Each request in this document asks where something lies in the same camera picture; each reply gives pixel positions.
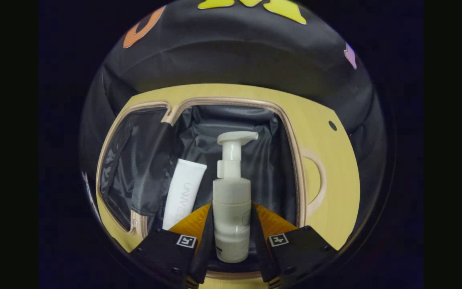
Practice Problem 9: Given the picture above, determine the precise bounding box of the white skin care tube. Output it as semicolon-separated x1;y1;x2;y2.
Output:
162;159;208;231

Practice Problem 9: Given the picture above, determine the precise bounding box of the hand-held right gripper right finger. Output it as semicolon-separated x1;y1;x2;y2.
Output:
249;202;339;283

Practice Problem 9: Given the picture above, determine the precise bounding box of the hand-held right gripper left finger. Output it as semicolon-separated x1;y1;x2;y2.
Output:
129;203;215;285

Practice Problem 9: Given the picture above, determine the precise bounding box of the white pump bottle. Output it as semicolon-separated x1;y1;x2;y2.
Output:
213;131;259;264

